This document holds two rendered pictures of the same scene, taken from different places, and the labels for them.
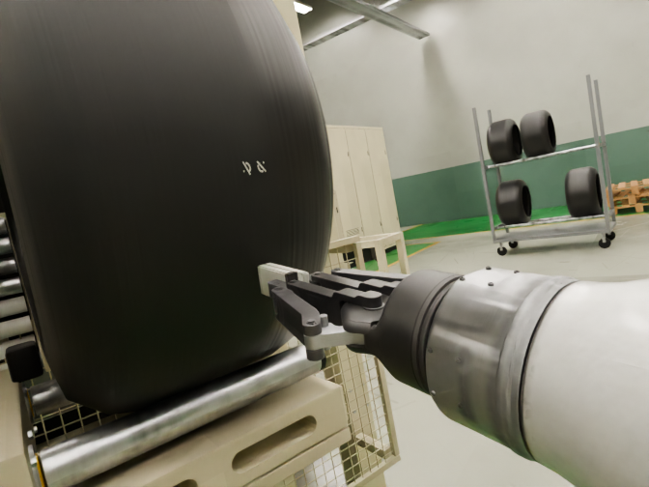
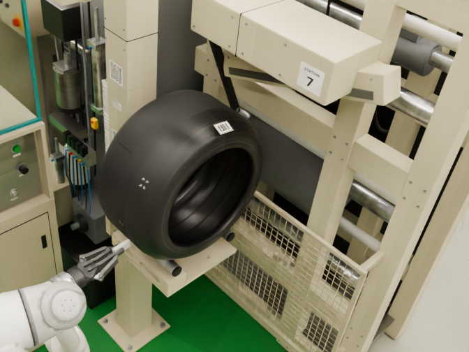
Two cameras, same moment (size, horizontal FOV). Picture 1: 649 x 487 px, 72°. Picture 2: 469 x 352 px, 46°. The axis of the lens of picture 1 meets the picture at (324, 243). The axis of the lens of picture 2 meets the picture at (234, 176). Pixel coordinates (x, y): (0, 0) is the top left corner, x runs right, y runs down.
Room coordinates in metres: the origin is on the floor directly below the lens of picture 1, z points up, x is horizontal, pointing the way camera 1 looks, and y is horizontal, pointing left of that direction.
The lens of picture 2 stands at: (0.43, -1.31, 2.50)
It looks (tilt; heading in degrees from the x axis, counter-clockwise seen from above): 39 degrees down; 75
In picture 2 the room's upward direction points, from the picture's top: 8 degrees clockwise
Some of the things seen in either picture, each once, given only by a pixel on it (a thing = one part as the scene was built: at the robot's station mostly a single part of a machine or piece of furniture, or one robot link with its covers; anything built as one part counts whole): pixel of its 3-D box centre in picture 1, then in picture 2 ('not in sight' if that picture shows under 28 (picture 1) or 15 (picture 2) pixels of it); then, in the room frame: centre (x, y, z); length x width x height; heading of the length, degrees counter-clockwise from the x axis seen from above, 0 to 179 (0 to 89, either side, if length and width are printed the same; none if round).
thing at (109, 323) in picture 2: not in sight; (134, 323); (0.46, 0.46, 0.01); 0.27 x 0.27 x 0.02; 35
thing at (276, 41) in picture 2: not in sight; (279, 35); (0.94, 0.34, 1.71); 0.61 x 0.25 x 0.15; 125
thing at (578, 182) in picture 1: (544, 172); not in sight; (5.52, -2.85, 0.96); 1.30 x 0.62 x 1.92; 50
